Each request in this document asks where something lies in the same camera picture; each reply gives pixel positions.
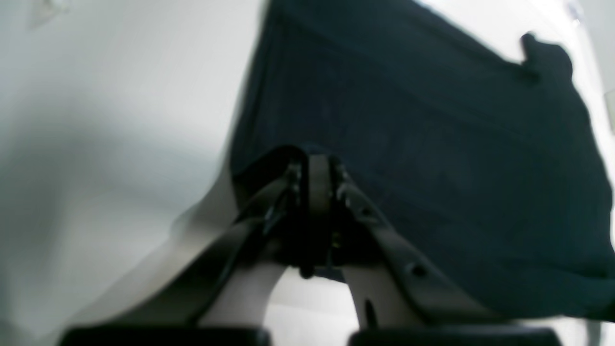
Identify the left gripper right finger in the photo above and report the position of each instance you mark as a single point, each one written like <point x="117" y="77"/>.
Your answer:
<point x="393" y="285"/>

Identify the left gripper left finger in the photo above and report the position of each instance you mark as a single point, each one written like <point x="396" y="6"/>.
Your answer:
<point x="229" y="283"/>

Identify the black T-shirt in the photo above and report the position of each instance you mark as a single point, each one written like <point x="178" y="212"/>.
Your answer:
<point x="490" y="168"/>

